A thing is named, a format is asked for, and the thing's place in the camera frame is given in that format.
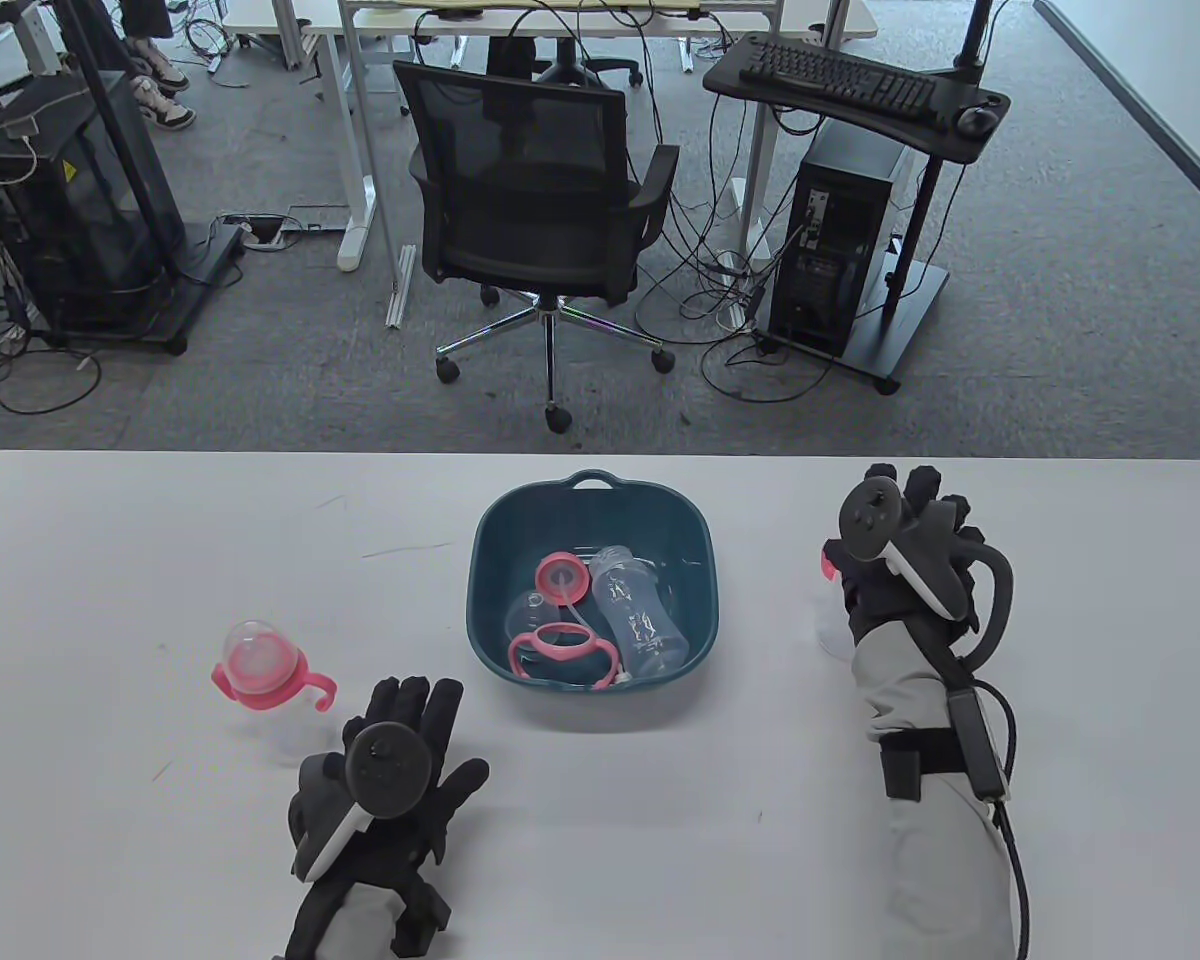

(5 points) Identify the person's left hand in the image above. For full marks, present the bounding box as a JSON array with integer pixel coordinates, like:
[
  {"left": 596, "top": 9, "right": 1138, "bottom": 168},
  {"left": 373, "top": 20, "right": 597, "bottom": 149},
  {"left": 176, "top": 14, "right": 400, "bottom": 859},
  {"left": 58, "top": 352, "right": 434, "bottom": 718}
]
[{"left": 340, "top": 675, "right": 491, "bottom": 893}]

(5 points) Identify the person's right hand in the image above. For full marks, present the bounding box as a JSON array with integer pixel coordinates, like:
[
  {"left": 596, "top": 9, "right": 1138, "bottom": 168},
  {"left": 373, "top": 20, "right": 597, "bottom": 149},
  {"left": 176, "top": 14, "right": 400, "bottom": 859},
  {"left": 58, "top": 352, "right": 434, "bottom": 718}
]
[{"left": 822, "top": 463, "right": 991, "bottom": 653}]

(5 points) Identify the clear plastic baby bottle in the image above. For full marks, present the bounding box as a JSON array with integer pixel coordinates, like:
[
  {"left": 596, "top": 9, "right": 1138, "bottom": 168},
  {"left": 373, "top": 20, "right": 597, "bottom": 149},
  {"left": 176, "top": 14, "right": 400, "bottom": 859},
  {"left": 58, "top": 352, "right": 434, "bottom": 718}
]
[
  {"left": 813, "top": 545, "right": 861, "bottom": 661},
  {"left": 587, "top": 545, "right": 691, "bottom": 679},
  {"left": 210, "top": 620, "right": 339, "bottom": 768}
]

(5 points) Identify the pink bottle handle ring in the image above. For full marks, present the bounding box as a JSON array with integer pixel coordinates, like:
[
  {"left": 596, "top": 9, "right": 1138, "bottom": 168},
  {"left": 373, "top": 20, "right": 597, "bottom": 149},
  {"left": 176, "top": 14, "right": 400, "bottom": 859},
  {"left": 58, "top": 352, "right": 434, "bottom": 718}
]
[{"left": 508, "top": 620, "right": 623, "bottom": 691}]

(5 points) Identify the clear dome bottle cap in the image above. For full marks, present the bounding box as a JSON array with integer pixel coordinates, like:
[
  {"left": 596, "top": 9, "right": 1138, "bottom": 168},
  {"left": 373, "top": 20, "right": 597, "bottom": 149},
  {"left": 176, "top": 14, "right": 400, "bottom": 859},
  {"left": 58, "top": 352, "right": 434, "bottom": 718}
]
[{"left": 505, "top": 590, "right": 561, "bottom": 646}]

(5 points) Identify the pink bottle nipple collar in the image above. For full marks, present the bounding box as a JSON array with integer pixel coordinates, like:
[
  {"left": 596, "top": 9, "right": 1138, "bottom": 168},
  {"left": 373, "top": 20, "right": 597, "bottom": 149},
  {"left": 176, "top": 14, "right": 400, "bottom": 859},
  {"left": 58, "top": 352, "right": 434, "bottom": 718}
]
[{"left": 534, "top": 550, "right": 593, "bottom": 606}]

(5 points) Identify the black white VR controller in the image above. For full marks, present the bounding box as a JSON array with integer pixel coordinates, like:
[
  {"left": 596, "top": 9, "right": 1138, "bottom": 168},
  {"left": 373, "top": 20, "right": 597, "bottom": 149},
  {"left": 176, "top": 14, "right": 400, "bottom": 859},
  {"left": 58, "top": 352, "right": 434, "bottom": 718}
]
[
  {"left": 838, "top": 478, "right": 1016, "bottom": 666},
  {"left": 288, "top": 722, "right": 436, "bottom": 883}
]

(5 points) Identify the black adapter box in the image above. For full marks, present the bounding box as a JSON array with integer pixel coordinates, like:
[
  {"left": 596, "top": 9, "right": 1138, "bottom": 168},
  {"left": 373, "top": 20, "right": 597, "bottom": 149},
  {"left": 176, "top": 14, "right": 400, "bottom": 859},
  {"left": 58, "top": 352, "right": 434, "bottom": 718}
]
[
  {"left": 282, "top": 875, "right": 346, "bottom": 960},
  {"left": 945, "top": 685, "right": 1013, "bottom": 801}
]

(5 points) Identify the black rolling workstation cart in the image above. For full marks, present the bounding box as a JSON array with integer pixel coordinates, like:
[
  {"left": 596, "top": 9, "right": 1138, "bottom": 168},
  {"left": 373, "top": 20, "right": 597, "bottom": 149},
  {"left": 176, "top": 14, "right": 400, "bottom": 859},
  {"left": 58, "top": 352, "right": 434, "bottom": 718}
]
[{"left": 702, "top": 0, "right": 1013, "bottom": 396}]

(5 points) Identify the teal plastic basin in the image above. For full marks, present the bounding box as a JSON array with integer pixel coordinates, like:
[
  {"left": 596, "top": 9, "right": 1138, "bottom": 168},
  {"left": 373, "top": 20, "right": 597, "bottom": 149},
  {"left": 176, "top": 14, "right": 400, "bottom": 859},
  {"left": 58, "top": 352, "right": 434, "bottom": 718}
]
[{"left": 468, "top": 468, "right": 721, "bottom": 694}]

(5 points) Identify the black computer tower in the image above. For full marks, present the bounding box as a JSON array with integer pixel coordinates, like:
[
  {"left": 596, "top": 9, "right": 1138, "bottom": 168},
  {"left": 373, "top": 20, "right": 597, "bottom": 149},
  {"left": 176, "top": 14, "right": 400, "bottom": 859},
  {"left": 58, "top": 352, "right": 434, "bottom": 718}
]
[{"left": 768, "top": 120, "right": 911, "bottom": 359}]

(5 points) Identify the black keyboard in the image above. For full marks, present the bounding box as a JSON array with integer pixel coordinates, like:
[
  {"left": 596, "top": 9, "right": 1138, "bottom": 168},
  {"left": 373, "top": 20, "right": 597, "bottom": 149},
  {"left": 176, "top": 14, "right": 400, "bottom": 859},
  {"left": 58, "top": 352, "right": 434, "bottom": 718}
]
[{"left": 738, "top": 38, "right": 939, "bottom": 126}]

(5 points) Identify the aluminium profile bar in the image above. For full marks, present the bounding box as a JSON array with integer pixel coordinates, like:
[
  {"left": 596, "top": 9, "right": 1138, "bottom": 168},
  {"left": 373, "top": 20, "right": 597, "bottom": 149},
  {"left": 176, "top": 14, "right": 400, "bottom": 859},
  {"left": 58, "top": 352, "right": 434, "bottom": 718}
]
[{"left": 386, "top": 243, "right": 419, "bottom": 329}]

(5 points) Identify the black mesh office chair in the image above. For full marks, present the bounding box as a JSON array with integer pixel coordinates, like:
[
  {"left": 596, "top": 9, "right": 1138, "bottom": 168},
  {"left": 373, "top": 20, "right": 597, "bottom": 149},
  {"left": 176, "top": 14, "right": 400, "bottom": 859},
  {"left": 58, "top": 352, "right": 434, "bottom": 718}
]
[{"left": 392, "top": 58, "right": 681, "bottom": 434}]

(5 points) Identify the white standing desk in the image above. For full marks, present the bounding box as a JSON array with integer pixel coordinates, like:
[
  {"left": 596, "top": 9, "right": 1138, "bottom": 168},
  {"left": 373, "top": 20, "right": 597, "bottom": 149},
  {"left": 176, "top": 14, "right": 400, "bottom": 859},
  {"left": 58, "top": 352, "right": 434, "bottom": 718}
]
[{"left": 222, "top": 0, "right": 879, "bottom": 274}]

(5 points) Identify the black wheeled stand with pole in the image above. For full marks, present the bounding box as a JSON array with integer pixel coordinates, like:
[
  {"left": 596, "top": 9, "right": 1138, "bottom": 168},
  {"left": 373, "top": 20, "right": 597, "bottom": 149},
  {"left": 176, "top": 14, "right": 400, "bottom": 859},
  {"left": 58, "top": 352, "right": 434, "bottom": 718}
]
[{"left": 20, "top": 0, "right": 248, "bottom": 358}]

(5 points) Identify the black white power strip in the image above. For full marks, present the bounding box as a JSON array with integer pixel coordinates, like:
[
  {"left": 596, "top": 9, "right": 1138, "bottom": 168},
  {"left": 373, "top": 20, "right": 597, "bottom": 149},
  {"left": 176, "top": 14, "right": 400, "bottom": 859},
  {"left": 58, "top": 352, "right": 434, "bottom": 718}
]
[{"left": 222, "top": 213, "right": 306, "bottom": 251}]

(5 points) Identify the black office chair base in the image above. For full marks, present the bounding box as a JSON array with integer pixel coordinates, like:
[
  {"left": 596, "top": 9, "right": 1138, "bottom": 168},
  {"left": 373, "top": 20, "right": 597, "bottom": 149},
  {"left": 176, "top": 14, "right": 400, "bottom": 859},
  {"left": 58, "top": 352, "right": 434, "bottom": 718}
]
[{"left": 485, "top": 35, "right": 646, "bottom": 89}]

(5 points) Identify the black equipment cabinet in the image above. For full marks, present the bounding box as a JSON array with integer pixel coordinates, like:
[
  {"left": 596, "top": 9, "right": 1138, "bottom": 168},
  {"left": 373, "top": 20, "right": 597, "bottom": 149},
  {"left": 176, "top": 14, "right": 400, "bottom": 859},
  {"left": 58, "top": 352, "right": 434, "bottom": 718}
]
[{"left": 0, "top": 72, "right": 166, "bottom": 326}]

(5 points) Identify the tangle of black cables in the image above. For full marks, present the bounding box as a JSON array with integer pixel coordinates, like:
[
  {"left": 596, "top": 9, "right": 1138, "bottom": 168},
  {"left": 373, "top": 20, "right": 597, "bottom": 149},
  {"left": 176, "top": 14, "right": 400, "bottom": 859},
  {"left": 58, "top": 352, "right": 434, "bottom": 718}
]
[
  {"left": 635, "top": 150, "right": 841, "bottom": 406},
  {"left": 0, "top": 290, "right": 103, "bottom": 416}
]

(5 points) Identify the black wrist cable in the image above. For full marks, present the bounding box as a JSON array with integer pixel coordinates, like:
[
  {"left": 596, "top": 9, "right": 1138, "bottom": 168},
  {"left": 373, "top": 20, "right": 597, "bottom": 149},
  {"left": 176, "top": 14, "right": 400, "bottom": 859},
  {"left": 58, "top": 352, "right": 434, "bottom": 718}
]
[{"left": 970, "top": 680, "right": 1036, "bottom": 960}]

